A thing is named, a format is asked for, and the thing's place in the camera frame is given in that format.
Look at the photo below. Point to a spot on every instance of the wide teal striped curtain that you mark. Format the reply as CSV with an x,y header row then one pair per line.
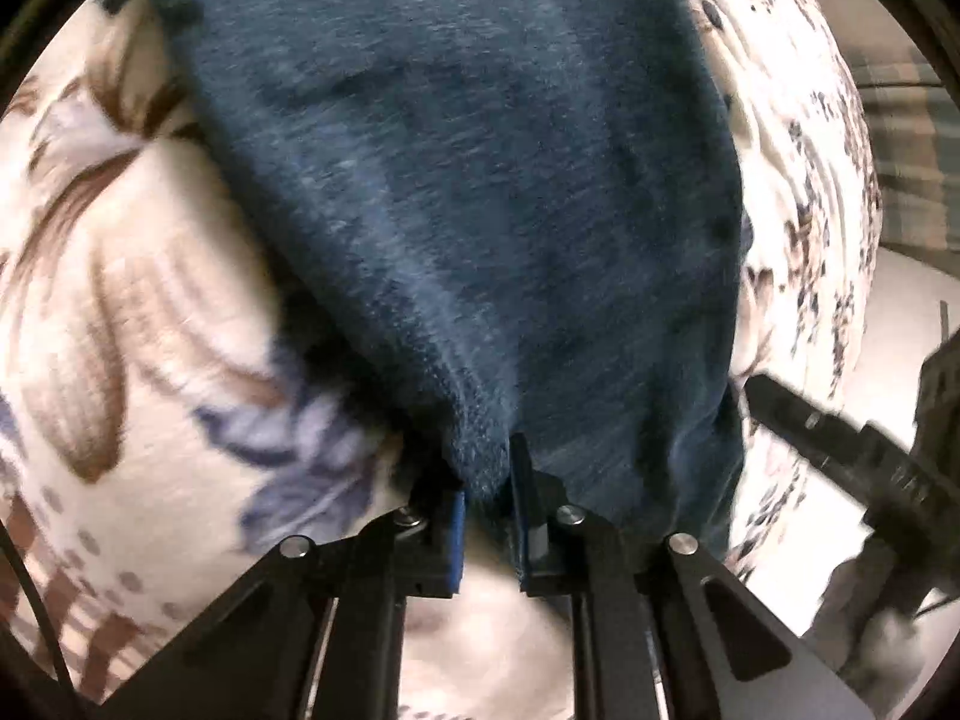
x,y
915,142

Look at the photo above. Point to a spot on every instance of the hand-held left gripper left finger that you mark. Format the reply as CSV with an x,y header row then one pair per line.
x,y
452,540

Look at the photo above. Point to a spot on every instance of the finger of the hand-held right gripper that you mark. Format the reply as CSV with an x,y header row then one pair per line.
x,y
817,427

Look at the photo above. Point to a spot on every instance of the blue denim pants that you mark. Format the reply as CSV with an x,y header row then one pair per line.
x,y
450,202

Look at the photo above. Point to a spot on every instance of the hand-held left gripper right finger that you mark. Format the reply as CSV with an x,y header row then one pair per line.
x,y
521,514

